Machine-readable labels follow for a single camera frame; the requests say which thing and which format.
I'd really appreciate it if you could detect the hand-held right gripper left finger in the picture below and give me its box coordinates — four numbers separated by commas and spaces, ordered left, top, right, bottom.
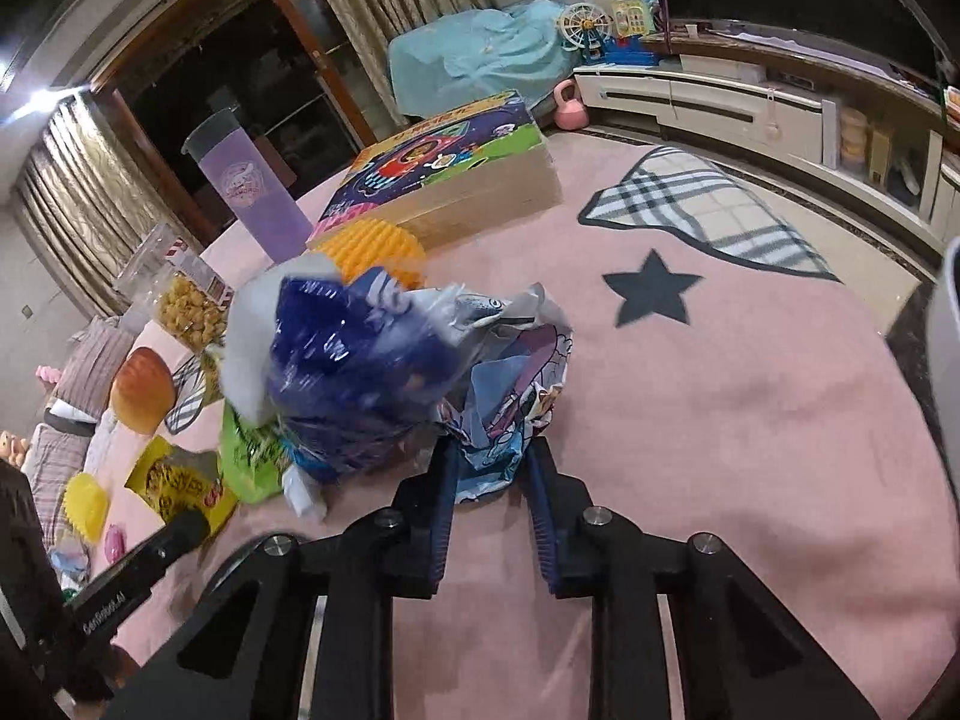
105, 435, 462, 720

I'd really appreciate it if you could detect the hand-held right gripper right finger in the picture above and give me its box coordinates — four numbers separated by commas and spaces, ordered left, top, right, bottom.
525, 436, 882, 720

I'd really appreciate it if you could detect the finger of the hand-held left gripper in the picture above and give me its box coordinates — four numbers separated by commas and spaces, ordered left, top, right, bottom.
112, 511, 212, 586

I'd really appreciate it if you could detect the yellow snack packet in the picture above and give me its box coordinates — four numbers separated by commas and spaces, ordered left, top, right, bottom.
124, 436, 237, 537

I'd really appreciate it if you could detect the green snack packet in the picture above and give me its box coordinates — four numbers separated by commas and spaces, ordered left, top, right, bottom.
220, 405, 297, 503

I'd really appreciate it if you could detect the cartoon print wrapper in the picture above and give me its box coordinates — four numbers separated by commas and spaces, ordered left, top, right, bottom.
435, 283, 575, 503

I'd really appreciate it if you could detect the blue snack bag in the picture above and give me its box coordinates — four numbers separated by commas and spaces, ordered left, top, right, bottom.
268, 266, 466, 477

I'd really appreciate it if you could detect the white plastic packet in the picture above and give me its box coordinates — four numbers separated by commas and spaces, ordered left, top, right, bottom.
221, 255, 342, 421

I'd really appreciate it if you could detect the yellow ridged foam sleeve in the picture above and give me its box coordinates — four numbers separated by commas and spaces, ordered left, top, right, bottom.
311, 219, 428, 290

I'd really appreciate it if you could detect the white rim trash bin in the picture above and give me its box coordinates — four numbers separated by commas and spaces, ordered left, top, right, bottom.
924, 236, 960, 466

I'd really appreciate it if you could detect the yellow ridged baking cup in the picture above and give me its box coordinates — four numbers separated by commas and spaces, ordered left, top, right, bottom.
64, 472, 110, 543

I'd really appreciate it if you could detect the striped cushion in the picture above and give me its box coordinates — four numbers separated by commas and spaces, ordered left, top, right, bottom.
19, 420, 98, 541
56, 322, 143, 421

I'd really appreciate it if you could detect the red yellow apple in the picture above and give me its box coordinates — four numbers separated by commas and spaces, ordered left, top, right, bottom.
110, 347, 177, 436

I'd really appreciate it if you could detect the clear snack jar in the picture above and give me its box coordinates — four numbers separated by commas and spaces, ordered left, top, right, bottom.
112, 225, 230, 353

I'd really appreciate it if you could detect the colourful puzzle box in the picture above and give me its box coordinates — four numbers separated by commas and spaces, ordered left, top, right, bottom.
307, 90, 563, 248

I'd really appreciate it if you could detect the purple water bottle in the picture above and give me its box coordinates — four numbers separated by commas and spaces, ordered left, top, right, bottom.
184, 109, 316, 260

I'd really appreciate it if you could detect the pink kettlebell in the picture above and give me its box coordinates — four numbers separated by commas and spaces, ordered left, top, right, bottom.
553, 80, 588, 130

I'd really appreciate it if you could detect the white television cabinet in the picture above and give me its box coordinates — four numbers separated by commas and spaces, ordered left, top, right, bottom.
574, 34, 960, 241

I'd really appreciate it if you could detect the teal cloth covered armchair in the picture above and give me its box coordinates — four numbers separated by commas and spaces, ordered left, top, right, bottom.
388, 0, 582, 117

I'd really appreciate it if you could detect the ceiling spotlight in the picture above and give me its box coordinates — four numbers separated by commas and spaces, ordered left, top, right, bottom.
11, 86, 76, 117

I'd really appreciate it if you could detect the cream round container stack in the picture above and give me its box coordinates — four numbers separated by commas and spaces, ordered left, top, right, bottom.
840, 106, 871, 166

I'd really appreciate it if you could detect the toy ferris wheel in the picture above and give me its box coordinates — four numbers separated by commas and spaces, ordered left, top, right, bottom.
559, 2, 612, 53

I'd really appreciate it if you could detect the yellow green toy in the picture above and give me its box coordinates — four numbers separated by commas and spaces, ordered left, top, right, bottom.
609, 0, 661, 38

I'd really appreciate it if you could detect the wooden frame glass door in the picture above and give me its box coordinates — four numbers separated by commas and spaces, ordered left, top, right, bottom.
90, 0, 410, 218

